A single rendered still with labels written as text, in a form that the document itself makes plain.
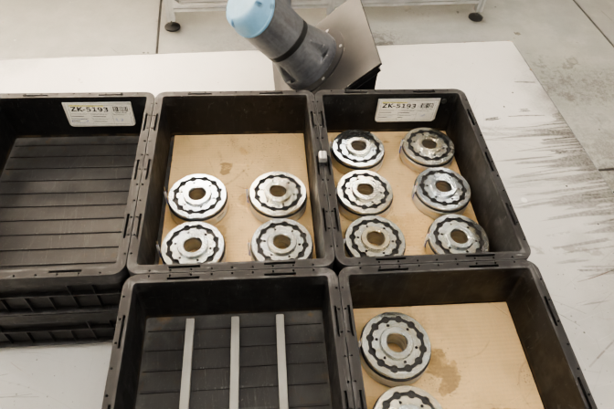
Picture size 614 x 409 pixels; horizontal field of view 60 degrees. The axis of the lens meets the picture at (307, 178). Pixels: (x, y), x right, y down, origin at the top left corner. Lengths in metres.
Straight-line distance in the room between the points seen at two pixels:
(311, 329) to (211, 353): 0.15
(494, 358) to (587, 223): 0.50
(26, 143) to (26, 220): 0.20
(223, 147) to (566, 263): 0.73
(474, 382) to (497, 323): 0.11
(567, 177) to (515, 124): 0.19
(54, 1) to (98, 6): 0.25
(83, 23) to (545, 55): 2.40
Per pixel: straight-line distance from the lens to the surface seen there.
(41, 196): 1.07
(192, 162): 1.05
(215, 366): 0.82
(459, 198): 1.00
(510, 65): 1.65
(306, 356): 0.83
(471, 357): 0.87
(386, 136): 1.12
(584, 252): 1.24
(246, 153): 1.06
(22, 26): 3.18
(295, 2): 2.88
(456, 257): 0.83
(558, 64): 3.07
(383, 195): 0.96
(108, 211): 1.01
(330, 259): 0.79
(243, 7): 1.16
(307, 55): 1.20
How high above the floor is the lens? 1.59
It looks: 49 degrees down
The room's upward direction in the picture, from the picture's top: 4 degrees clockwise
